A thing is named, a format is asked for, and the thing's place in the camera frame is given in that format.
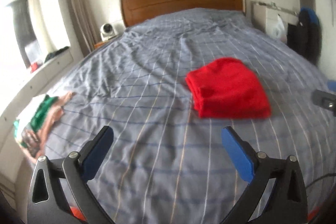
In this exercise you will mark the beige curtain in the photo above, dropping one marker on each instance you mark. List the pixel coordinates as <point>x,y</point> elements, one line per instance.
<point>85,26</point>

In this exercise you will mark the dark clothes on bench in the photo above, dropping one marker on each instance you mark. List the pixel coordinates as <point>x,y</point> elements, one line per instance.
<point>53,54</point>

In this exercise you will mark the patterned folded garment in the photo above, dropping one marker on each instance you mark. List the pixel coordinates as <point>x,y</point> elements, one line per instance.
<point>31,142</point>

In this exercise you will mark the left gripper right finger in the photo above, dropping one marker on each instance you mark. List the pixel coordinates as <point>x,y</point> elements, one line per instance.
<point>287,202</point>

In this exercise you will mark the red item on bench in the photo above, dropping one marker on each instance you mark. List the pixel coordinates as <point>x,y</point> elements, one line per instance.
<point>34,67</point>

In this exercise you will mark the red knit sweater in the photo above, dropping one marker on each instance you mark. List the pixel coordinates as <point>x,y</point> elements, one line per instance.
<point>228,89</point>

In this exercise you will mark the blue plaid bed cover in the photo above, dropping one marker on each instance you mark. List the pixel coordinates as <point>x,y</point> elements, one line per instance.
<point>167,165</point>

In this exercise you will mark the orange fuzzy sleeve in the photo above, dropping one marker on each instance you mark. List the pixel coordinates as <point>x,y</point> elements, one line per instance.
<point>78,214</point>

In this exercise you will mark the white bedside cabinet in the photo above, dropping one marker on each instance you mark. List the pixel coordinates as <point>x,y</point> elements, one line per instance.
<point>264,16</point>

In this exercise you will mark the black and blue jacket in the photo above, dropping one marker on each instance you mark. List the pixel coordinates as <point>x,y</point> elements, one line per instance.
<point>305,37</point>

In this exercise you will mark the white plastic bag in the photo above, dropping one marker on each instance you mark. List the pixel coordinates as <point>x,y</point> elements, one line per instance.
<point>278,30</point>

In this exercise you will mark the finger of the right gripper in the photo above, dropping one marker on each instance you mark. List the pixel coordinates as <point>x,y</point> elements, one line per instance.
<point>324,100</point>

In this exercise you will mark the green folded garment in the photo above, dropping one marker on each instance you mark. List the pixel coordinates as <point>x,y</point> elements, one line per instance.
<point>34,114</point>

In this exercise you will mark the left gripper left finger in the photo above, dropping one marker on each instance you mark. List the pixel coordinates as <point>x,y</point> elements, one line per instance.
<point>47,202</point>

